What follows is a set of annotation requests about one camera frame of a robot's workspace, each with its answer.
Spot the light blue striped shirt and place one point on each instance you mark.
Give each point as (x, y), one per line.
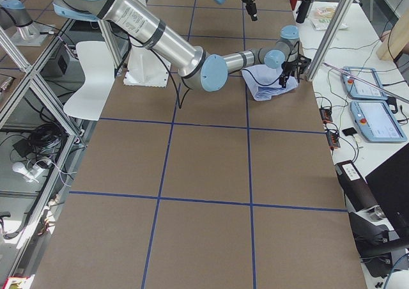
(263, 82)

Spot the black bottle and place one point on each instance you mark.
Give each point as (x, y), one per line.
(302, 11)

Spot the long metal rod tool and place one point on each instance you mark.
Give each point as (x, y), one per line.
(358, 76)

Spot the upper teach pendant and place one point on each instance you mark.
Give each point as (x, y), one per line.
(362, 81)

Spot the teach pendant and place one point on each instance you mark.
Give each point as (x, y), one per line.
(362, 81)
(376, 121)

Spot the lower teach pendant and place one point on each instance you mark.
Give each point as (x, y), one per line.
(376, 121)

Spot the white plastic chair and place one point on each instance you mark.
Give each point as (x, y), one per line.
(88, 101)

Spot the aluminium frame post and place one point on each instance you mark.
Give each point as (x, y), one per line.
(340, 12)

